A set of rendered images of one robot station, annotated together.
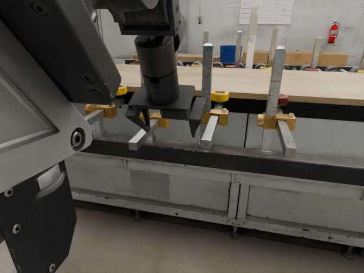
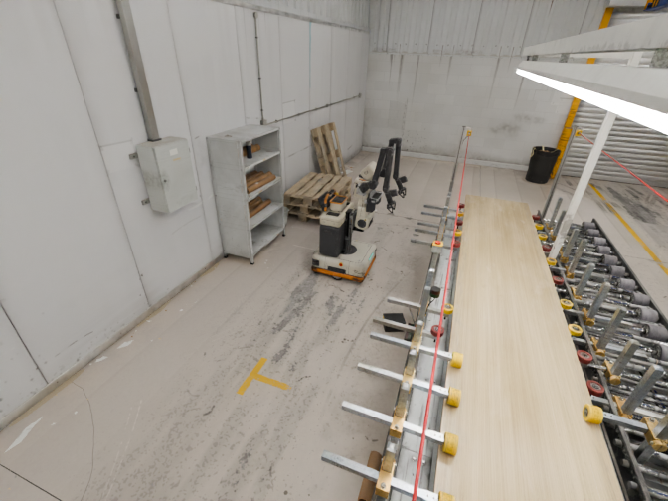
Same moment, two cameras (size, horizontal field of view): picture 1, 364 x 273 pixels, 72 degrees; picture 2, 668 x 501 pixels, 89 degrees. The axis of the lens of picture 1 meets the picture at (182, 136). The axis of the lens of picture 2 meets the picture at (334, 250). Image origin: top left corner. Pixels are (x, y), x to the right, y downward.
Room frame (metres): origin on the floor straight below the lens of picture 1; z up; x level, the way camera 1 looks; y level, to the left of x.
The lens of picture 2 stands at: (0.23, -3.28, 2.39)
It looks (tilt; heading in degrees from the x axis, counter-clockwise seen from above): 30 degrees down; 96
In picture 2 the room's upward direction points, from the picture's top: 2 degrees clockwise
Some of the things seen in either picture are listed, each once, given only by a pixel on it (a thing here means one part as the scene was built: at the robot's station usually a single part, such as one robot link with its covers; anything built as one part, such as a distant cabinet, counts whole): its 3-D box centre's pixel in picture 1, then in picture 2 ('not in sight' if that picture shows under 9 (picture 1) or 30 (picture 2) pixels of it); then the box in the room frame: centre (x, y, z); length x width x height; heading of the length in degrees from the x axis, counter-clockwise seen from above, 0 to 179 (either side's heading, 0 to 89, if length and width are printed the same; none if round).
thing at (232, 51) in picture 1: (230, 60); not in sight; (6.49, -1.21, 0.36); 0.59 x 0.57 x 0.73; 167
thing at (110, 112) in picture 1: (101, 110); not in sight; (1.08, 0.37, 0.83); 0.14 x 0.06 x 0.05; 77
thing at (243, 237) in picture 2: not in sight; (251, 193); (-1.30, 0.71, 0.78); 0.90 x 0.45 x 1.55; 77
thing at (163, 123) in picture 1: (153, 119); not in sight; (1.03, 0.12, 0.81); 0.14 x 0.06 x 0.05; 77
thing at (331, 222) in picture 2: not in sight; (339, 225); (-0.11, 0.38, 0.59); 0.55 x 0.34 x 0.83; 77
